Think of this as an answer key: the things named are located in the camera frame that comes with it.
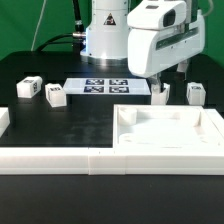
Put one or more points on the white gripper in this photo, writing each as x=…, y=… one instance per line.
x=150, y=52

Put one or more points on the white square tabletop panel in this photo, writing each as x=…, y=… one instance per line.
x=146, y=126

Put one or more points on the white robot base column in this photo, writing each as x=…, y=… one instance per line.
x=107, y=34

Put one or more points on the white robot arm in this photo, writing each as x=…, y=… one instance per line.
x=158, y=15

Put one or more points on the white marker base plate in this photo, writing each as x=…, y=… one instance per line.
x=106, y=86

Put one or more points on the white obstacle fence wall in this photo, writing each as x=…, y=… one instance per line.
x=124, y=160

